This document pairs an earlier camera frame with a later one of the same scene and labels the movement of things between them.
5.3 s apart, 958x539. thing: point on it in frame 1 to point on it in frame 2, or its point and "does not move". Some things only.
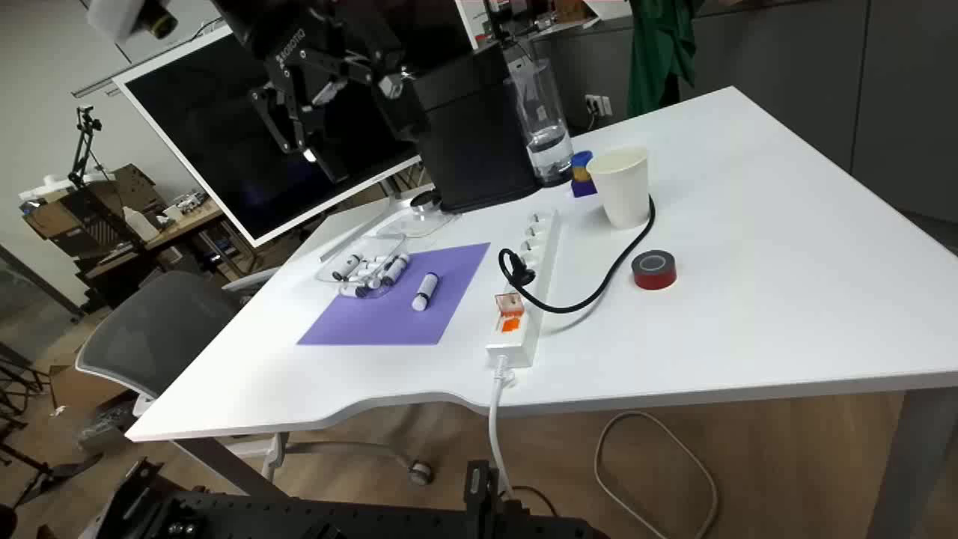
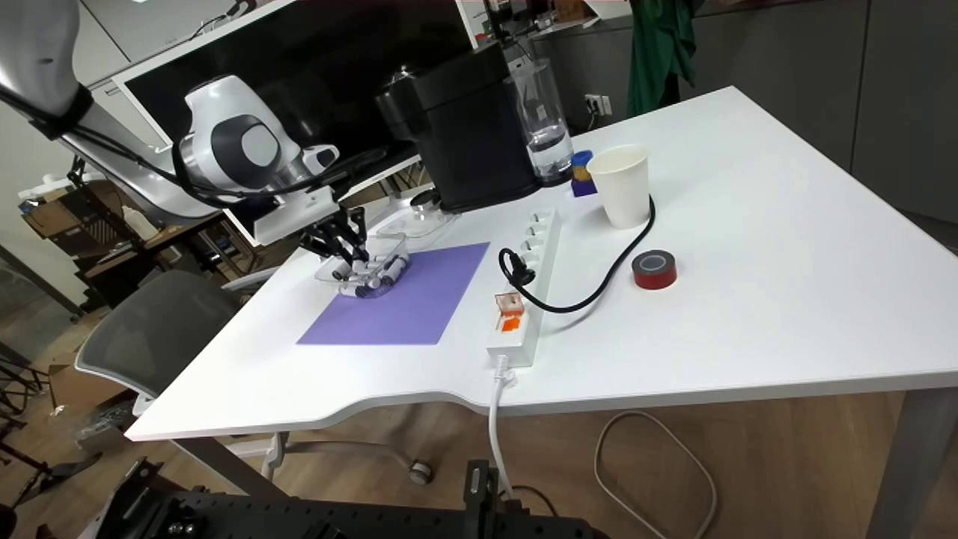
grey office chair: x=140 y=339 does not move
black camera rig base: x=159 y=504 does not move
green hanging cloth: x=661 y=58 does not move
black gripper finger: x=317 y=89 to x=353 y=231
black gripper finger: x=281 y=107 to x=327 y=240
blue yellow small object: x=582 y=179 does not move
